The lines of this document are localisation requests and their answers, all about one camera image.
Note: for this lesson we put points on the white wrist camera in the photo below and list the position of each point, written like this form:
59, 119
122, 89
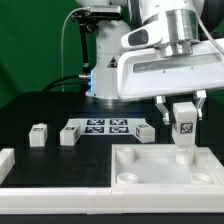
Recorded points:
140, 39

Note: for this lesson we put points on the white marker sheet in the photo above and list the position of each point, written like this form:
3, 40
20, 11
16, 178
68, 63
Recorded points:
106, 126

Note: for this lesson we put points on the white square tabletop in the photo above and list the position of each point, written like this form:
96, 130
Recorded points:
156, 164

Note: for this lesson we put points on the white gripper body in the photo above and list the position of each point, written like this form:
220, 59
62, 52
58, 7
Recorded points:
145, 74

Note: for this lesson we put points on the white fence wall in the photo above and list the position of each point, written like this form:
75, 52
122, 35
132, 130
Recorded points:
211, 166
195, 199
7, 161

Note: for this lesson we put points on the white front fence wall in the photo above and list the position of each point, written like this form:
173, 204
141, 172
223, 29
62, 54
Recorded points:
195, 199

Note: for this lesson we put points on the black camera on stand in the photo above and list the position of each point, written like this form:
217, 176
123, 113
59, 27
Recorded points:
97, 13

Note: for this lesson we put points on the white left fence wall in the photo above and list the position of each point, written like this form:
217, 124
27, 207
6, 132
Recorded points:
7, 161

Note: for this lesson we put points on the black camera stand pole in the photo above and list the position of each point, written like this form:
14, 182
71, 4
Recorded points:
86, 65

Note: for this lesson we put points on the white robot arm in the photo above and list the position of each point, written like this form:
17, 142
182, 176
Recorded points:
178, 21

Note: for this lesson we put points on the white right fence wall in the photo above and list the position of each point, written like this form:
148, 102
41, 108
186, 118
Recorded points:
211, 166

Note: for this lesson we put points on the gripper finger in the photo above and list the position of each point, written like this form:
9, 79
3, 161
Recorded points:
200, 97
160, 104

